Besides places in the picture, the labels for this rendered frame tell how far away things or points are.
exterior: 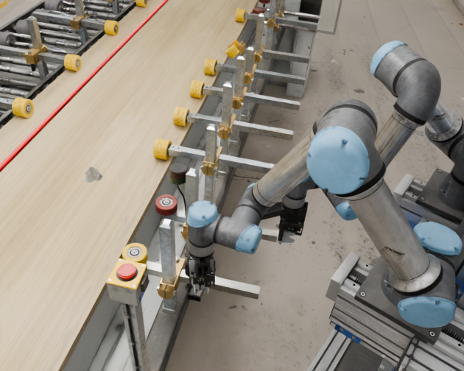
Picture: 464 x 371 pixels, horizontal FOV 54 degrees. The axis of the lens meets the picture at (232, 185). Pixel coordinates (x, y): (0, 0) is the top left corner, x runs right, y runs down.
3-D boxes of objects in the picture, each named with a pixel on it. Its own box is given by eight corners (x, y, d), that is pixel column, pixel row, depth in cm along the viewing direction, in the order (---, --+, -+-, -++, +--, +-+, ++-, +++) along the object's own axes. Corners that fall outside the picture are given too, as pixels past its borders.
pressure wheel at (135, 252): (142, 260, 157) (140, 238, 149) (153, 276, 152) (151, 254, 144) (121, 270, 153) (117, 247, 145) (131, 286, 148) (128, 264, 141)
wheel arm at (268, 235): (277, 238, 165) (278, 230, 162) (275, 244, 163) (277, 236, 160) (163, 213, 171) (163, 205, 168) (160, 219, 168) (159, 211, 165)
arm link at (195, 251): (186, 227, 124) (216, 226, 125) (186, 239, 127) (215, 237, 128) (188, 249, 119) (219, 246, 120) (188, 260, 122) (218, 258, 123)
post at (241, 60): (238, 143, 230) (246, 54, 198) (236, 146, 228) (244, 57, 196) (231, 141, 231) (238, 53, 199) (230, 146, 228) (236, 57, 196)
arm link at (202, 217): (213, 224, 111) (181, 213, 113) (211, 252, 118) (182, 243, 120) (225, 203, 116) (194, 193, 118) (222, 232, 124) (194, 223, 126)
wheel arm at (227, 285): (259, 293, 147) (260, 285, 144) (257, 301, 145) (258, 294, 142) (132, 264, 153) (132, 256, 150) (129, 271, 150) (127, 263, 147)
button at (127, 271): (138, 269, 102) (138, 264, 101) (132, 283, 99) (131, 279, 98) (122, 266, 103) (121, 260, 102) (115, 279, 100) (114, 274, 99)
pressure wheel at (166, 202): (180, 217, 173) (180, 195, 166) (174, 232, 167) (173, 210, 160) (160, 213, 174) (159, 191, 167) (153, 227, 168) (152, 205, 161)
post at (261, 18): (256, 93, 267) (265, 12, 235) (255, 96, 264) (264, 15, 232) (250, 93, 267) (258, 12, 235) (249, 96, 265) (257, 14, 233)
